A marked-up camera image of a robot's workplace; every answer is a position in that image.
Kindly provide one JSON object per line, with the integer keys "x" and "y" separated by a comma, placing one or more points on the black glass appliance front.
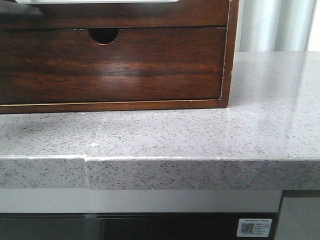
{"x": 128, "y": 226}

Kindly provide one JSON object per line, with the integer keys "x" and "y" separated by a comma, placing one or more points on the grey cabinet panel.
{"x": 299, "y": 215}

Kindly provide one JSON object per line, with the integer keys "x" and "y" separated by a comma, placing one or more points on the white drawer handle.
{"x": 55, "y": 2}

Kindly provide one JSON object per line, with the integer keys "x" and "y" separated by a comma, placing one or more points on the dark wooden drawer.
{"x": 182, "y": 13}
{"x": 68, "y": 66}

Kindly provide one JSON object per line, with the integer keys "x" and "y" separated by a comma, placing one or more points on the dark wooden drawer cabinet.
{"x": 15, "y": 11}

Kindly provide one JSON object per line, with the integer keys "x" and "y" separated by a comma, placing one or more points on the white QR code sticker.
{"x": 254, "y": 227}

